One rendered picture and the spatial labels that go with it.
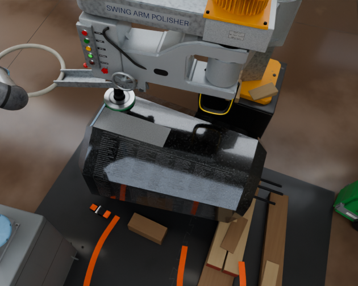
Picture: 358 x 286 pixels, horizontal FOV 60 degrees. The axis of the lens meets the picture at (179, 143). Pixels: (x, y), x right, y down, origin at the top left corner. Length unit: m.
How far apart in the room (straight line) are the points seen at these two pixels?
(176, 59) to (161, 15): 0.26
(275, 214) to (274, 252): 0.32
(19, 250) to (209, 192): 1.14
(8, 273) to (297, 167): 2.49
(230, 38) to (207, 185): 0.96
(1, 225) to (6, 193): 1.51
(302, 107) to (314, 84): 0.40
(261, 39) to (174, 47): 0.43
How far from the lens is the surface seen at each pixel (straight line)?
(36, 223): 1.94
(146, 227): 2.55
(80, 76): 2.28
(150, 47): 1.73
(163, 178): 2.05
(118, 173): 2.13
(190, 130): 2.08
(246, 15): 1.43
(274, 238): 2.74
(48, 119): 3.38
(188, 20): 1.49
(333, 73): 4.20
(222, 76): 1.70
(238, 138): 2.10
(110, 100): 2.21
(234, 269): 2.48
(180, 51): 1.63
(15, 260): 1.92
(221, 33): 1.48
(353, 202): 2.92
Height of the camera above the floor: 2.58
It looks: 58 degrees down
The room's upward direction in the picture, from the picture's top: 6 degrees clockwise
